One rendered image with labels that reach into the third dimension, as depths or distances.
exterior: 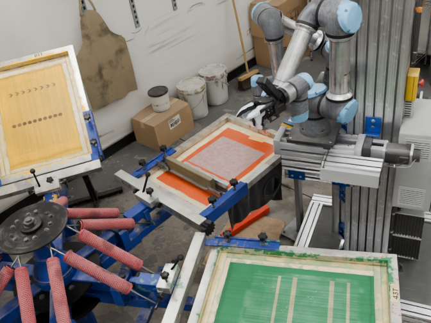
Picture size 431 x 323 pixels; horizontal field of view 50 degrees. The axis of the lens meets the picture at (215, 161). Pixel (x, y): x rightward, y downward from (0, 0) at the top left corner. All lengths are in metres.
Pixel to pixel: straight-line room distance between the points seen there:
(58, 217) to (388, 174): 1.64
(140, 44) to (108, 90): 0.56
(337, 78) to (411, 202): 0.87
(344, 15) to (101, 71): 2.87
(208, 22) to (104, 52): 1.36
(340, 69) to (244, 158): 0.90
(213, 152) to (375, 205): 0.96
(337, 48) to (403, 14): 0.33
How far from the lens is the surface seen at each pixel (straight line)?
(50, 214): 2.08
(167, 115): 4.56
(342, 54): 1.99
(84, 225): 2.10
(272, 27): 2.42
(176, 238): 3.64
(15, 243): 2.03
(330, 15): 1.93
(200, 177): 2.44
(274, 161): 2.57
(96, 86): 4.36
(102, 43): 4.33
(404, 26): 2.16
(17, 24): 4.02
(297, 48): 1.98
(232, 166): 2.62
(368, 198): 2.71
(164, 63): 4.88
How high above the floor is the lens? 2.54
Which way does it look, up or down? 36 degrees down
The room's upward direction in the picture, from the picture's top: 10 degrees counter-clockwise
